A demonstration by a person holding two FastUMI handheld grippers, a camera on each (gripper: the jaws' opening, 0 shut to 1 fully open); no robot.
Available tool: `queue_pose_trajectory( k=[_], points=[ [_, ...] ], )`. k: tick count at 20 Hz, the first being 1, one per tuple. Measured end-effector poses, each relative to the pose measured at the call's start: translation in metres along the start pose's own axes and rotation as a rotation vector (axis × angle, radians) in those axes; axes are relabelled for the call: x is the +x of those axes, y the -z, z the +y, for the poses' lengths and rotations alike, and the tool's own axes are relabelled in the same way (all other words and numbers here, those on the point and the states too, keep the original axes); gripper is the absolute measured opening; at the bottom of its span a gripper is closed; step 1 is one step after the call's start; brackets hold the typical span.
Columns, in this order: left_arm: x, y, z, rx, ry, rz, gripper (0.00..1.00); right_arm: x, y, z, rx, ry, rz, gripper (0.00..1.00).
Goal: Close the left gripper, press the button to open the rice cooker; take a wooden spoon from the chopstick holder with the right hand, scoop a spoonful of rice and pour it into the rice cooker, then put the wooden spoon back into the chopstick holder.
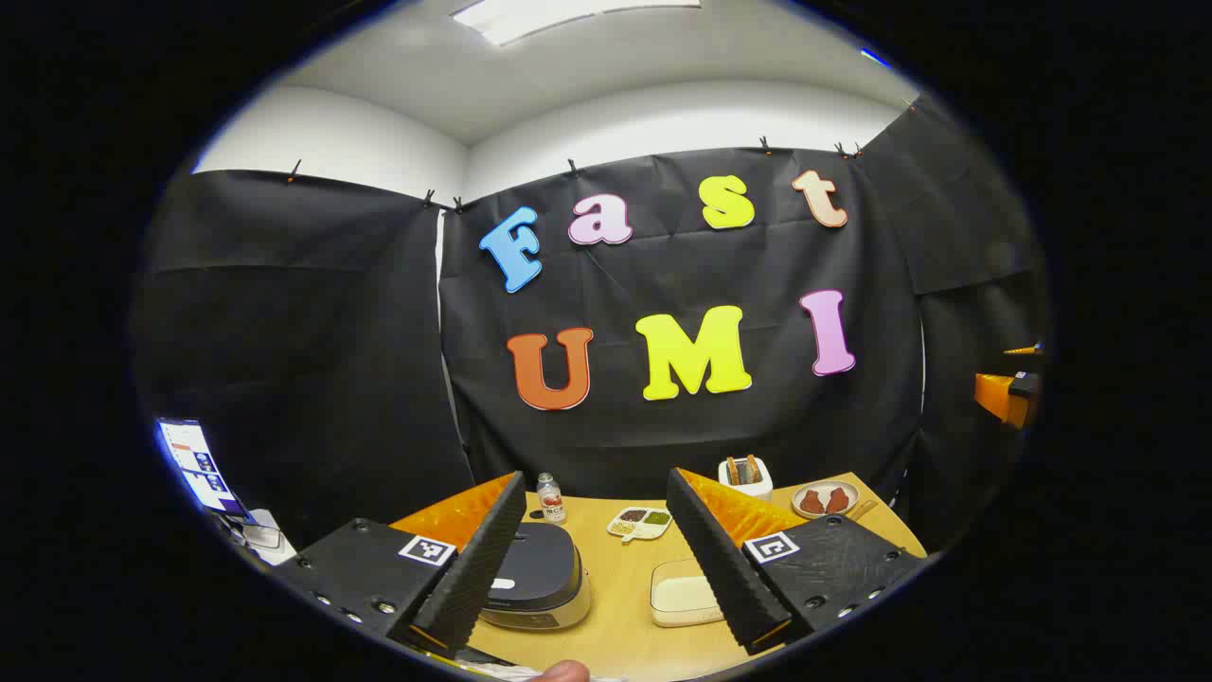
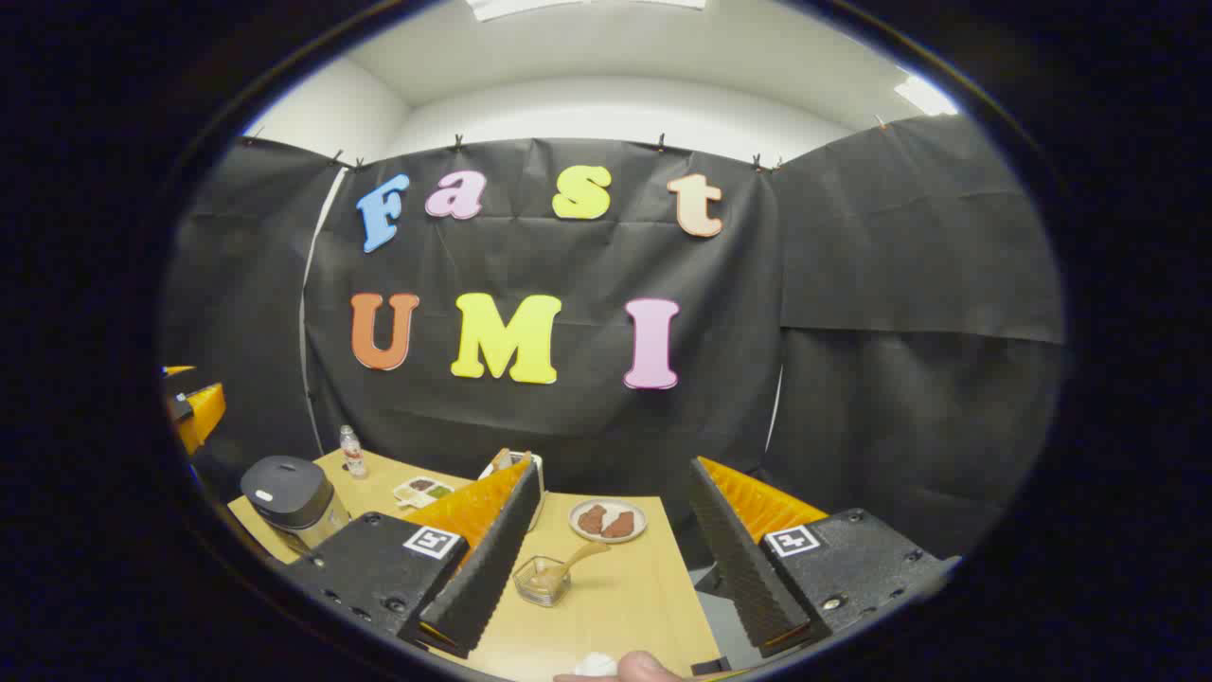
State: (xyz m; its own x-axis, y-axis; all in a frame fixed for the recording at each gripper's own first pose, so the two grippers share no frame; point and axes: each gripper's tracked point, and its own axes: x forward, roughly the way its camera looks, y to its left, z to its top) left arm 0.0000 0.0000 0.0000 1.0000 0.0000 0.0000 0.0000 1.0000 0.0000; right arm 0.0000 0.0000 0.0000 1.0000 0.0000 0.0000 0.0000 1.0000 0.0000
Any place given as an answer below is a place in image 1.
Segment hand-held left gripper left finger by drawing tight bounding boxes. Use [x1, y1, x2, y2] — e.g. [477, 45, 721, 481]
[275, 471, 527, 656]

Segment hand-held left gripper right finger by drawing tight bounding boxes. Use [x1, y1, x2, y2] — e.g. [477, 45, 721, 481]
[666, 467, 929, 656]

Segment silver rice cooker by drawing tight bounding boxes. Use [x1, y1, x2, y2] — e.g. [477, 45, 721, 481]
[478, 521, 593, 631]

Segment clear plastic rice container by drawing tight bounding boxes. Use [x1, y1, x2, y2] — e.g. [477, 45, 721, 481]
[650, 559, 725, 628]

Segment white toaster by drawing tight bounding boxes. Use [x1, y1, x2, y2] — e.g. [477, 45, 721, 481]
[718, 456, 774, 501]

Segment white divided grain dish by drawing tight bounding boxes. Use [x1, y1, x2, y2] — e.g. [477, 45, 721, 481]
[607, 507, 673, 543]

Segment white round plate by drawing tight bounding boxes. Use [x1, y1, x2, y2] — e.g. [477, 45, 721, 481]
[792, 480, 861, 520]

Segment white object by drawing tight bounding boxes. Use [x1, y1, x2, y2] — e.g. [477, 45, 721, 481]
[241, 510, 296, 566]

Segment lit monitor screen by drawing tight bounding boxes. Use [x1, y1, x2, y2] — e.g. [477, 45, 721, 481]
[154, 418, 255, 524]

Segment ceiling light panel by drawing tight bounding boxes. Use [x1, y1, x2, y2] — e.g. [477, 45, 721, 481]
[451, 0, 702, 46]

